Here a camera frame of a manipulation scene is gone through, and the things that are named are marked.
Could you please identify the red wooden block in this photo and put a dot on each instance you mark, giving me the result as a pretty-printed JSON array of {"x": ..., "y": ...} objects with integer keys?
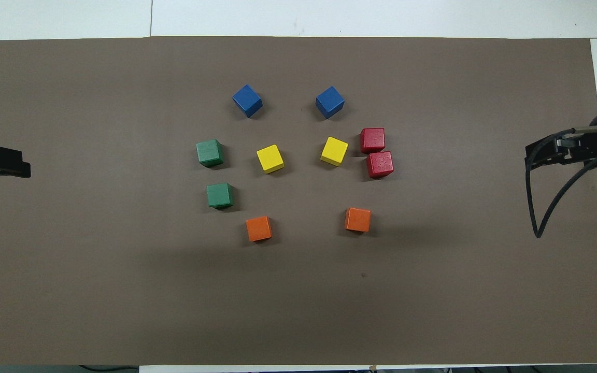
[
  {"x": 372, "y": 140},
  {"x": 380, "y": 164}
]

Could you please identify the green wooden block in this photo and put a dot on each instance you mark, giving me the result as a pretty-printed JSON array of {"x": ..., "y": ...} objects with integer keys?
[
  {"x": 219, "y": 196},
  {"x": 209, "y": 153}
]

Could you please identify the orange wooden block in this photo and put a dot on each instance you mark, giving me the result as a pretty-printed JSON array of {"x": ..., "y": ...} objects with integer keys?
[
  {"x": 258, "y": 228},
  {"x": 357, "y": 219}
]

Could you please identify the yellow wooden block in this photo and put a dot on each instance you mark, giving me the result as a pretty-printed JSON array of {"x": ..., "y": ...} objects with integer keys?
[
  {"x": 270, "y": 158},
  {"x": 334, "y": 151}
]

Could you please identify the blue wooden block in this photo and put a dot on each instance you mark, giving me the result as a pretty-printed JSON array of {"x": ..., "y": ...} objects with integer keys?
[
  {"x": 329, "y": 102},
  {"x": 247, "y": 101}
]

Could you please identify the brown table mat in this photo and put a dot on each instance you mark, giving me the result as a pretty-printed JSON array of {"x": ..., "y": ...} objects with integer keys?
[{"x": 298, "y": 290}]

